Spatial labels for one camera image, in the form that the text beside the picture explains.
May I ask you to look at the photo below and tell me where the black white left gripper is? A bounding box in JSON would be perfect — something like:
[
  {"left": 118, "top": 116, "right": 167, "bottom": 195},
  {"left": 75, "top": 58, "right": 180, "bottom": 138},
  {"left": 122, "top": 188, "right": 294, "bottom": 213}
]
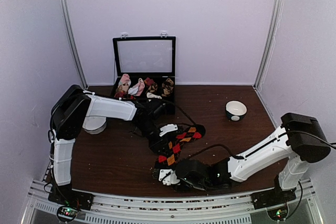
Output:
[{"left": 135, "top": 120, "right": 171, "bottom": 157}]

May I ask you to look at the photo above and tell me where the red orange argyle sock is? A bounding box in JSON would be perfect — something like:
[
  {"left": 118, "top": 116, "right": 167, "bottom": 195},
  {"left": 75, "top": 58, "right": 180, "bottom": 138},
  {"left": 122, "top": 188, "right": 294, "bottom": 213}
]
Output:
[{"left": 153, "top": 124, "right": 206, "bottom": 173}]

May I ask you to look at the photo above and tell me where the beige brown argyle sock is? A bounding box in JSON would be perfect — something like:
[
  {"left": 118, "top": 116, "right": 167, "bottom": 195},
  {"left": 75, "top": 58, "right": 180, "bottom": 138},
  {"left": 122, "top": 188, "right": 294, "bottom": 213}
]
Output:
[{"left": 162, "top": 78, "right": 174, "bottom": 97}]

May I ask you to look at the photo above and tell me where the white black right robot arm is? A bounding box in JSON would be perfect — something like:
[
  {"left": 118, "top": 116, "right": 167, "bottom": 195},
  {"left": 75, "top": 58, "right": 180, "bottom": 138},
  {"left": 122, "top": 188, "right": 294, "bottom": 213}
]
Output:
[{"left": 152, "top": 113, "right": 333, "bottom": 204}]

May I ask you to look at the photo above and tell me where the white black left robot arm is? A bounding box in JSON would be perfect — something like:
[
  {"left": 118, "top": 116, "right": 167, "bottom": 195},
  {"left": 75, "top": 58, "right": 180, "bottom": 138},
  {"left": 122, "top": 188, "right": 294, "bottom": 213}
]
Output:
[{"left": 48, "top": 84, "right": 179, "bottom": 205}]

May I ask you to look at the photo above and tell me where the white sock in box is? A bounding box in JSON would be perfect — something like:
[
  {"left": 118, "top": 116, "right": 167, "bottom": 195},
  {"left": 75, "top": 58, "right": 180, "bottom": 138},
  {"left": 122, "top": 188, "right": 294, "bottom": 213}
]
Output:
[{"left": 146, "top": 92, "right": 162, "bottom": 99}]

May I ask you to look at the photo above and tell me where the brown patterned rolled sock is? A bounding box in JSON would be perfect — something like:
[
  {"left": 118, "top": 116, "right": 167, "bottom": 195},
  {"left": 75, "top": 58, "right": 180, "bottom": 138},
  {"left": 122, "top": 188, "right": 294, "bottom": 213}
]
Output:
[{"left": 146, "top": 82, "right": 158, "bottom": 94}]

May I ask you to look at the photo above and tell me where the white pink sock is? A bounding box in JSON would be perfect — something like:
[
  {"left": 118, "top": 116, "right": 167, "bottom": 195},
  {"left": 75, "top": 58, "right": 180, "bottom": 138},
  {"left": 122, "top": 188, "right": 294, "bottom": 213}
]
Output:
[{"left": 128, "top": 78, "right": 145, "bottom": 97}]

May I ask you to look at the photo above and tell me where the red brown sock in box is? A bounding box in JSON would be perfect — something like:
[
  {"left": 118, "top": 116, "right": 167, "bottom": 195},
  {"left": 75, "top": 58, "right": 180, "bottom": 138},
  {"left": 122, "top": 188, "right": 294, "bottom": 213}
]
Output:
[{"left": 114, "top": 90, "right": 132, "bottom": 99}]

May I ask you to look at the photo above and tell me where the dark red rolled sock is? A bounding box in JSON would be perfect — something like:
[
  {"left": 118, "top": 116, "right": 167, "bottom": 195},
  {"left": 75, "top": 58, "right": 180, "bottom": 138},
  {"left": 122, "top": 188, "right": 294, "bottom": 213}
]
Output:
[{"left": 144, "top": 77, "right": 155, "bottom": 87}]

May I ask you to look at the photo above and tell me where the pink rolled sock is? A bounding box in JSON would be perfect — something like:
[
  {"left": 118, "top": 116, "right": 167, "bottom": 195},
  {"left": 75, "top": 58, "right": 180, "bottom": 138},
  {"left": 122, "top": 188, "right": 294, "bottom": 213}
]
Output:
[{"left": 118, "top": 73, "right": 131, "bottom": 93}]

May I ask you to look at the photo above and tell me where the white fluted bowl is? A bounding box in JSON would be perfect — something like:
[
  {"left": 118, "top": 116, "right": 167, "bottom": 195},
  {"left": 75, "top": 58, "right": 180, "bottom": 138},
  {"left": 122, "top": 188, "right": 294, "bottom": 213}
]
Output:
[{"left": 82, "top": 116, "right": 107, "bottom": 135}]

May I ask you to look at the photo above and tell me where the black box with glass lid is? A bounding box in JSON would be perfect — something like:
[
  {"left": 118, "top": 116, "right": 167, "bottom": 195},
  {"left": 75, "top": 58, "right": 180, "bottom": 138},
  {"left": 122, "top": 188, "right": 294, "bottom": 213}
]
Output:
[{"left": 111, "top": 36, "right": 176, "bottom": 102}]

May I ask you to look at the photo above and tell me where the white bowl dark outside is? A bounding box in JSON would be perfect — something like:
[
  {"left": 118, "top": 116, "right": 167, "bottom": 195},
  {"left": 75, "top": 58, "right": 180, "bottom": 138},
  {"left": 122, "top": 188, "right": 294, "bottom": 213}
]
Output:
[{"left": 225, "top": 100, "right": 247, "bottom": 122}]

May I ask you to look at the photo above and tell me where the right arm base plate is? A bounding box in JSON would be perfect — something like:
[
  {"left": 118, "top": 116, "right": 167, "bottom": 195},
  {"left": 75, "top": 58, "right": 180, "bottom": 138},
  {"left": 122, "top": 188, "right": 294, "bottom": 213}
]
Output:
[{"left": 251, "top": 188, "right": 296, "bottom": 209}]

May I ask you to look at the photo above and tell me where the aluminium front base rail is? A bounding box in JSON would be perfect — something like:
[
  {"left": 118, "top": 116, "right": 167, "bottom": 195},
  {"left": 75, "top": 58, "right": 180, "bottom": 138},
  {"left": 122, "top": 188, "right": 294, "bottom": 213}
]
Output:
[{"left": 19, "top": 179, "right": 327, "bottom": 223}]

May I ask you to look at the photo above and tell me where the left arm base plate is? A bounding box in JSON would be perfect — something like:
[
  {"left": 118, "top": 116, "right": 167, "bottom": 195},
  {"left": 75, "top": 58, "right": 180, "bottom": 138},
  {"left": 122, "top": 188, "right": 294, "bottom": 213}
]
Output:
[{"left": 48, "top": 178, "right": 94, "bottom": 210}]

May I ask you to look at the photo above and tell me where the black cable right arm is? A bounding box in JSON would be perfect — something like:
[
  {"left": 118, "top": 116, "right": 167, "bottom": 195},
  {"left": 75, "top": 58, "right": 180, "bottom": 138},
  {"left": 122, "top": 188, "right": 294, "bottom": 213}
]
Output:
[{"left": 280, "top": 124, "right": 336, "bottom": 150}]

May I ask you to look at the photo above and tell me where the aluminium frame post right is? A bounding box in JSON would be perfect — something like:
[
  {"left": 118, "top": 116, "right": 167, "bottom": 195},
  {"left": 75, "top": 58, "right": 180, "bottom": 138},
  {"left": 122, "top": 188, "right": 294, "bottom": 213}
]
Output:
[{"left": 254, "top": 0, "right": 283, "bottom": 90}]

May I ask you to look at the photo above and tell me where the aluminium frame post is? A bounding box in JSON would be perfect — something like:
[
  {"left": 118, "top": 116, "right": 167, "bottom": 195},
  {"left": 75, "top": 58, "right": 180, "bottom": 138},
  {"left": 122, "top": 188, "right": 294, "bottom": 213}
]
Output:
[
  {"left": 60, "top": 0, "right": 88, "bottom": 89},
  {"left": 254, "top": 0, "right": 283, "bottom": 90}
]

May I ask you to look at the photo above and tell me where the aluminium frame post left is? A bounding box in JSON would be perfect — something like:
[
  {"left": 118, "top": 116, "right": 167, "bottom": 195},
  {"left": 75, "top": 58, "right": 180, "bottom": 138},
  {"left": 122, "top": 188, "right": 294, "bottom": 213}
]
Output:
[{"left": 60, "top": 0, "right": 88, "bottom": 89}]

